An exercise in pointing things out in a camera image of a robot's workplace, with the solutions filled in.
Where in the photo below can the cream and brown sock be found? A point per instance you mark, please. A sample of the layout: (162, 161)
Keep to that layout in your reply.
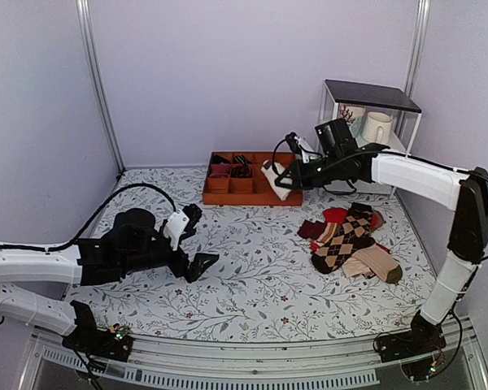
(271, 171)

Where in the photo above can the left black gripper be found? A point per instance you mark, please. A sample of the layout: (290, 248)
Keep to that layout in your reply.
(194, 269)

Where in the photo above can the white ceramic mug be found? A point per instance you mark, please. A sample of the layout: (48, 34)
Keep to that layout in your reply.
(377, 128)

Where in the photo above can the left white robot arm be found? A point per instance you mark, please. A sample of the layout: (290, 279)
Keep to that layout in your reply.
(133, 244)

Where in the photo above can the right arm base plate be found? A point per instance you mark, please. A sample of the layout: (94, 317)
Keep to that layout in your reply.
(406, 344)

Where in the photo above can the floral pattern mug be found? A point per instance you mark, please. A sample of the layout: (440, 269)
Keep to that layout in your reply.
(354, 117)

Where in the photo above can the striped maroon sock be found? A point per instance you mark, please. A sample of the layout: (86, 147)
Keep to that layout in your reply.
(320, 232)

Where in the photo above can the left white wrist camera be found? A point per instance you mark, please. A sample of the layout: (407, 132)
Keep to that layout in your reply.
(173, 227)

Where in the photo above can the magenta rolled sock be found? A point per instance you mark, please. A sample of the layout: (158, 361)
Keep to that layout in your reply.
(220, 171)

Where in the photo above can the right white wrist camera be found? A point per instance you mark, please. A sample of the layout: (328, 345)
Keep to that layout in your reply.
(301, 148)

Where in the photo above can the floral tablecloth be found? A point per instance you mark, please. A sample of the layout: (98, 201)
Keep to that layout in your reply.
(264, 287)

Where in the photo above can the right aluminium corner post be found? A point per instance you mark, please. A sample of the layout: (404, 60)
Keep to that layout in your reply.
(418, 44)

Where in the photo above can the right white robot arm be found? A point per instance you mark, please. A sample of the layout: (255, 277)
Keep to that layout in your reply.
(464, 192)

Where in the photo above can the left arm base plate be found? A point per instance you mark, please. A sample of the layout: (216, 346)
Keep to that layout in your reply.
(113, 345)

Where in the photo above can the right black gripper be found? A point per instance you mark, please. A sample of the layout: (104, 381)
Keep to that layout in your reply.
(299, 177)

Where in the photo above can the black striped rolled sock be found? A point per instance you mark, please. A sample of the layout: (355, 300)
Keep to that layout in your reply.
(242, 167)

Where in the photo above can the wooden compartment tray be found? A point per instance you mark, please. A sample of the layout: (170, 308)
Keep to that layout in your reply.
(254, 191)

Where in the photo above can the aluminium corner post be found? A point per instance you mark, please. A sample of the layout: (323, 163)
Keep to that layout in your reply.
(91, 56)
(418, 44)

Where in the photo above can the brown argyle sock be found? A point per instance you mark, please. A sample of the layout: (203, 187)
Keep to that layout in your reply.
(341, 239)

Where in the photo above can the red sock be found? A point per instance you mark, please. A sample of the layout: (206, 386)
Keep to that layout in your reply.
(338, 215)

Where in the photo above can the left aluminium corner post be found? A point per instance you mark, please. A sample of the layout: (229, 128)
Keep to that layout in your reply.
(91, 56)

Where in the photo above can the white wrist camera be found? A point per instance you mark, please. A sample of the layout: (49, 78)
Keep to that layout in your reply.
(301, 148)
(173, 227)

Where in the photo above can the dark rolled sock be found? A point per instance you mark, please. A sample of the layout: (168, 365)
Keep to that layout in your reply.
(218, 159)

